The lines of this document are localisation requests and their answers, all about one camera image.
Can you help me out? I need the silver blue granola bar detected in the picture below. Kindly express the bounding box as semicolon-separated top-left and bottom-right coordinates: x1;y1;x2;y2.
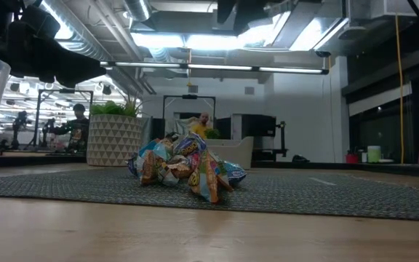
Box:
138;140;170;161

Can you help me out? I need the potted succulent in patterned pot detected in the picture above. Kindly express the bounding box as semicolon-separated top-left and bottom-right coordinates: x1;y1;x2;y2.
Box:
87;92;148;167

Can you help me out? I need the grey plastic bin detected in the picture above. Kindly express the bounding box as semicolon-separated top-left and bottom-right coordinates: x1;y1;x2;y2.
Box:
204;136;255;170

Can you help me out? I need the green cup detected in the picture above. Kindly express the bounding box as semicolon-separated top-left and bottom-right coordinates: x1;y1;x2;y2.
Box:
367;145;382;164

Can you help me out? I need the orange and blue granola bar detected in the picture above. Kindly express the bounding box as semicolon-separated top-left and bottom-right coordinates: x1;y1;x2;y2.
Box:
127;148;167;185

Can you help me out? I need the black cabinet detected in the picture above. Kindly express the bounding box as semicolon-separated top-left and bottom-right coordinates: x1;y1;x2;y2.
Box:
231;114;278;161

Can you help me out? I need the person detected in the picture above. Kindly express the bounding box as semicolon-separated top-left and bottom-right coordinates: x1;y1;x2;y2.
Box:
51;103;90;154
189;111;214;141

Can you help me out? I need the black light bar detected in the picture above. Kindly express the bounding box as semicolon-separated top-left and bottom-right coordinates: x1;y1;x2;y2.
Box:
100;60;330;76

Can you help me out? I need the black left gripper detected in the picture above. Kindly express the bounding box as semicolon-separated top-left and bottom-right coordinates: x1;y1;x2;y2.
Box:
7;5;108;88

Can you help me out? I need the dark woven placemat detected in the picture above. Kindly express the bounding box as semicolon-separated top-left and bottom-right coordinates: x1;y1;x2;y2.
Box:
0;167;419;222

